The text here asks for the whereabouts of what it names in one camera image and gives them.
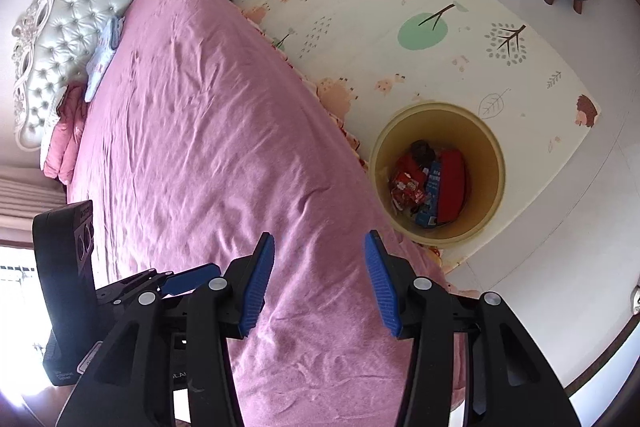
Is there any light blue printed pillow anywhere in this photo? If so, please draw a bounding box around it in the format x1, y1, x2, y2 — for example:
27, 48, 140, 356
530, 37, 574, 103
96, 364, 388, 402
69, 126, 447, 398
84, 17, 125, 102

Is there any red box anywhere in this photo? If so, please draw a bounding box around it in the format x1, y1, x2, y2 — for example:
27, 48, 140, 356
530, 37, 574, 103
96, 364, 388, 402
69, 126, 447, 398
434, 149, 469, 223

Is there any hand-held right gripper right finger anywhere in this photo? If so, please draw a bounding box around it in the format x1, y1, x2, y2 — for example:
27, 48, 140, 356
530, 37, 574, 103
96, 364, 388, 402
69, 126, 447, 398
364, 230, 586, 427

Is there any blue packet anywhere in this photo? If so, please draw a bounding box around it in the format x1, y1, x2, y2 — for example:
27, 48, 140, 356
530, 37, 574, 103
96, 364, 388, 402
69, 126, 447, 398
414, 159, 449, 228

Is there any pink bed sheet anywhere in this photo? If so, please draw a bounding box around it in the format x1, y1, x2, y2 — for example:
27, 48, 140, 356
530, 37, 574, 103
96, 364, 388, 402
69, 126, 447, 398
42, 0, 468, 427

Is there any yellow trash bin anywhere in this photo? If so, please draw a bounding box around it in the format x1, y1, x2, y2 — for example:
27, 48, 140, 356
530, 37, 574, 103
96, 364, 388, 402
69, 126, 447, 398
369, 102, 506, 243

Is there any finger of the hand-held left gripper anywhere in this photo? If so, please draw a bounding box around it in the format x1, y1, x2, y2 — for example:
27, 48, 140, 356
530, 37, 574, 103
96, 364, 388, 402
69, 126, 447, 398
95, 263, 221, 308

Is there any pink folded blanket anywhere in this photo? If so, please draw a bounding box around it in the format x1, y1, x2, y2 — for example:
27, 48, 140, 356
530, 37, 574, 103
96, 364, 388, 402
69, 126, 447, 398
42, 84, 88, 182

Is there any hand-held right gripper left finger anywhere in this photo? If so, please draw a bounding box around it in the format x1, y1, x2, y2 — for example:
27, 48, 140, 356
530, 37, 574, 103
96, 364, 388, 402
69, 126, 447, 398
57, 232, 276, 427

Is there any tufted white headboard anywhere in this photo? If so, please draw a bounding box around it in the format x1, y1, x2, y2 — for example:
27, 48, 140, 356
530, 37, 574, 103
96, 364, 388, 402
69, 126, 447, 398
10, 0, 166, 151

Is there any black wrapper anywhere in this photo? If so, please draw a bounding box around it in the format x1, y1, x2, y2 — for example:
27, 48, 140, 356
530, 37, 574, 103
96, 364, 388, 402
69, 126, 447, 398
410, 140, 436, 164

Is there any printed play mat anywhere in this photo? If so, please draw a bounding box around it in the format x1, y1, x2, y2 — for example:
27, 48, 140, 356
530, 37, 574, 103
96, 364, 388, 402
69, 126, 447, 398
232, 0, 601, 265

